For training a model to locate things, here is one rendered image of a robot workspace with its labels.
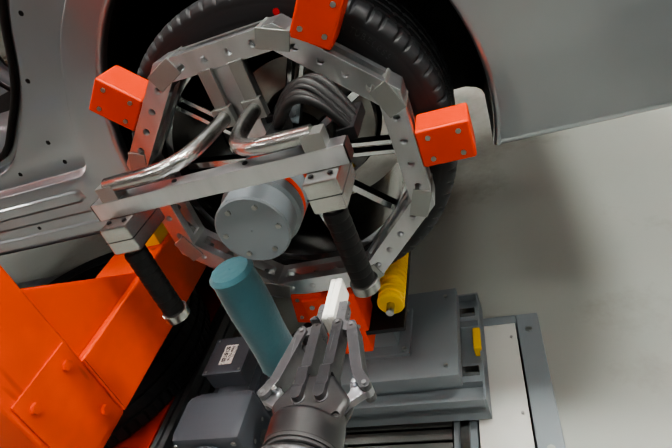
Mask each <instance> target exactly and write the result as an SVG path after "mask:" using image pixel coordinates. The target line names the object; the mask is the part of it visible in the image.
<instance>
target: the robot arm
mask: <svg viewBox="0 0 672 448"><path fill-rule="evenodd" d="M348 298H349V293H348V291H347V288H346V286H345V284H344V281H343V279H342V278H338V279H332V280H331V283H330V287H329V291H328V295H327V299H326V303H325V304H322V305H321V306H320V307H319V309H318V314H317V316H313V317H312V318H311V319H310V322H311V324H312V326H311V327H308V328H306V327H305V326H302V327H300V328H299V329H298V330H297V332H296V333H295V335H294V337H293V339H292V340H291V342H290V344H289V346H288V347H287V349H286V351H285V353H284V355H283V356H282V358H281V360H280V362H279V363H278V365H277V367H276V369H275V370H274V372H273V374H272V376H271V377H270V379H269V380H268V381H267V382H266V383H265V384H264V385H263V386H262V387H261V388H260V389H259V390H258V392H257V395H258V397H259V398H260V400H261V401H262V403H263V405H264V406H265V408H266V409H267V410H268V411H271V410H272V414H273V416H272V417H271V419H270V422H269V425H268V429H267V432H266V435H265V439H264V442H263V445H262V447H261V448H344V443H345V436H346V425H347V422H348V420H349V419H350V417H351V416H352V414H353V410H354V408H353V407H354V406H356V405H357V404H359V403H361V402H362V401H364V400H366V401H367V402H369V403H372V402H374V401H375V400H376V399H377V395H376V393H375V391H374V388H373V386H372V384H371V382H370V380H369V378H368V371H367V364H366V357H365V350H364V343H363V336H362V334H361V332H360V330H359V327H358V325H357V323H356V321H355V320H350V316H351V309H350V307H349V304H348ZM327 333H329V339H328V334H327ZM327 342H328V344H327ZM347 342H348V348H349V358H350V367H351V372H352V375H353V377H354V378H352V379H351V380H350V382H351V383H350V392H349V393H348V394H346V392H345V391H344V389H343V388H342V386H341V373H342V368H343V363H344V358H345V353H346V347H347ZM301 344H302V345H301ZM326 346H327V348H326ZM325 350H326V352H325ZM324 355H325V356H324ZM323 359H324V361H323ZM294 380H295V381H294ZM293 382H294V384H293ZM292 384H293V385H292Z"/></svg>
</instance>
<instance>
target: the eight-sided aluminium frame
mask: <svg viewBox="0 0 672 448"><path fill-rule="evenodd" d="M291 22H292V18H290V17H288V16H286V15H284V14H278V15H275V16H272V17H265V18H264V19H263V20H260V21H257V22H255V23H252V24H249V25H246V26H243V27H240V28H237V29H234V30H231V31H228V32H226V33H223V34H220V35H217V36H214V37H211V38H208V39H205V40H202V41H200V42H197V43H194V44H191V45H188V46H185V47H182V46H181V47H179V48H178V49H176V50H173V51H171V52H168V53H167V54H165V55H164V56H163V57H161V58H160V59H158V60H157V61H156V62H154V63H153V65H152V69H151V72H150V75H149V76H148V77H147V79H148V84H147V88H146V92H145V95H144V99H143V103H142V107H141V111H140V114H139V118H138V122H137V126H136V130H135V134H134V137H133V141H132V145H131V149H130V151H129V152H128V160H127V166H128V168H129V169H130V171H132V170H136V169H140V168H143V167H146V166H149V165H152V164H154V163H157V162H159V161H161V160H164V159H165V158H164V156H163V155H162V149H163V145H164V142H165V139H166V136H167V132H168V129H169V126H170V123H171V119H172V116H173V113H174V109H175V106H176V103H177V100H178V96H179V93H180V90H181V87H182V83H183V80H184V79H186V78H189V77H192V76H195V75H198V74H197V73H198V72H200V71H203V70H206V69H209V68H211V70H213V69H217V68H220V67H223V66H226V65H228V63H229V62H231V61H234V60H237V59H240V58H242V60H245V59H248V58H251V57H254V56H257V55H260V54H263V53H266V52H269V51H275V52H277V53H279V54H281V55H283V56H285V57H287V58H289V59H290V60H292V61H294V62H296V63H298V64H300V65H302V66H304V67H306V68H308V69H310V70H312V71H314V72H316V73H319V74H322V75H323V76H325V77H327V78H328V79H330V80H331V81H333V82H335V83H337V84H339V85H341V86H343V87H345V88H347V89H348V90H350V91H352V92H354V93H356V94H358V95H360V96H362V97H364V98H366V99H368V100H370V101H372V102H374V103H376V104H377V105H379V106H380V109H381V112H382V115H383V118H384V121H385V124H386V127H387V130H388V133H389V136H390V139H391V142H392V145H393V148H394V151H395V154H396V157H397V160H398V164H399V167H400V170H401V173H402V176H403V179H404V182H405V185H406V188H407V191H408V192H407V193H406V194H405V196H404V197H403V199H402V200H401V202H400V203H399V205H398V206H397V208H396V209H395V210H394V212H393V213H392V215H391V216H390V218H389V219H388V221H387V222H386V224H385V225H384V226H383V228H382V229H381V231H380V232H379V234H378V235H377V237H376V238H375V240H374V241H373V242H372V244H371V245H370V247H369V248H368V250H367V251H365V253H366V255H367V257H368V260H369V262H370V265H371V268H372V270H373V271H374V272H376V273H377V275H378V277H379V279H380V278H381V277H383V276H384V274H385V271H386V270H387V269H388V267H389V266H390V265H391V263H392V262H393V261H394V259H395V258H396V257H397V255H398V254H399V253H400V251H401V250H402V249H403V247H404V246H405V244H406V243H407V242H408V240H409V239H410V238H411V236H412V235H413V234H414V232H415V231H416V230H417V228H418V227H419V226H420V224H421V223H422V222H423V220H424V219H425V218H426V217H428V214H429V212H430V211H431V209H432V208H433V207H434V205H435V184H434V181H433V174H432V173H431V171H430V168H429V167H425V166H424V165H423V161H422V158H421V155H420V151H419V148H418V145H417V141H416V138H415V135H414V131H415V117H414V113H413V110H412V107H411V103H410V100H409V97H408V90H407V89H406V86H405V83H404V80H403V77H402V76H400V75H398V74H396V73H394V72H392V71H391V70H390V69H389V68H385V67H383V66H381V65H379V64H377V63H375V62H373V61H371V60H370V59H368V58H366V57H364V56H362V55H360V54H358V53H356V52H354V51H352V50H351V49H349V48H347V47H345V46H343V45H341V44H339V43H337V42H335V44H334V45H333V47H332V49H331V50H326V49H322V48H320V47H318V46H315V45H312V44H310V43H308V42H304V41H301V40H298V39H295V38H292V37H291V36H290V34H291V33H290V27H291ZM160 210H161V211H162V213H163V215H164V216H165V219H164V220H163V221H162V223H163V224H164V226H165V227H166V229H167V231H168V232H169V234H170V236H171V237H172V239H173V240H174V242H175V244H174V245H175V246H176V247H177V248H179V250H180V252H181V253H182V254H183V255H185V256H187V257H189V258H190V259H191V260H193V261H195V260H196V261H198V262H200V263H202V264H205V265H207V266H209V267H211V268H213V269H215V268H216V267H217V266H218V265H220V264H221V263H222V262H224V261H226V260H228V259H230V258H233V257H238V256H239V255H237V254H235V253H234V252H232V251H231V250H230V249H228V248H227V247H226V246H225V245H224V244H223V242H222V241H221V240H220V238H219V237H218V235H217V234H216V233H214V232H212V231H210V230H208V229H206V228H205V227H204V226H203V224H202V222H201V221H200V219H199V217H198V216H197V214H196V212H195V210H194V209H193V207H192V205H191V203H190V202H189V201H186V202H181V203H177V204H173V205H168V206H164V207H160ZM252 261H253V264H254V267H255V269H256V270H257V272H258V274H259V275H260V277H261V278H262V280H263V282H264V283H265V285H266V287H267V289H268V291H269V292H270V294H271V295H272V296H274V297H276V298H283V297H286V298H290V297H291V294H309V293H315V292H322V291H329V287H330V283H331V280H332V279H338V278H342V279H343V281H344V284H345V286H346V288H348V287H350V281H351V280H350V277H349V275H348V273H347V270H346V269H345V266H344V264H343V261H342V259H341V257H340V256H336V257H330V258H325V259H319V260H313V261H307V262H302V263H296V264H290V265H282V264H280V263H278V262H276V261H274V260H272V259H270V260H264V261H258V260H252Z"/></svg>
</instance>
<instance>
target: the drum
mask: <svg viewBox="0 0 672 448"><path fill-rule="evenodd" d="M306 175H307V173H306V174H302V175H297V176H293V177H289V178H284V179H280V180H276V181H272V182H267V183H263V184H259V185H254V186H250V187H246V188H241V189H237V190H233V191H229V192H224V194H223V196H222V200H221V205H220V207H219V208H218V210H217V212H216V215H215V220H214V224H215V229H216V232H217V235H218V237H219V238H220V240H221V241H222V242H223V244H224V245H225V246H226V247H227V248H228V249H230V250H231V251H232V252H234V253H235V254H237V255H239V256H242V257H244V258H247V259H251V260H258V261H264V260H270V259H274V258H276V257H278V256H280V255H281V254H283V253H284V252H285V251H286V249H287V248H288V246H289V244H290V242H291V239H292V238H293V237H294V236H295V235H296V234H297V232H298V230H299V228H300V226H301V223H302V221H303V218H304V215H305V212H306V210H307V207H308V205H309V202H307V200H308V198H307V196H306V194H305V192H304V189H303V187H302V185H303V182H304V180H305V177H306Z"/></svg>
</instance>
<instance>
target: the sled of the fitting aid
mask: <svg viewBox="0 0 672 448"><path fill-rule="evenodd" d="M458 297H459V311H460V333H461V356H462V378H463V385H462V386H457V387H445V388H433V389H421V390H409V391H397V392H384V393H376V395H377V399H376V400H375V401H374V402H372V403H369V402H367V401H366V400H364V401H362V402H361V403H359V404H357V405H356V406H354V407H353V408H354V410H353V414H352V416H351V417H350V419H349V420H348V422H347V425H346V428H352V427H368V426H384V425H400V424H417V423H433V422H449V421H465V420H482V419H492V408H491V397H490V387H489V376H488V365H487V355H486V344H485V334H484V323H483V312H482V308H481V304H480V301H479V297H478V294H477V293H470V294H462V295H458Z"/></svg>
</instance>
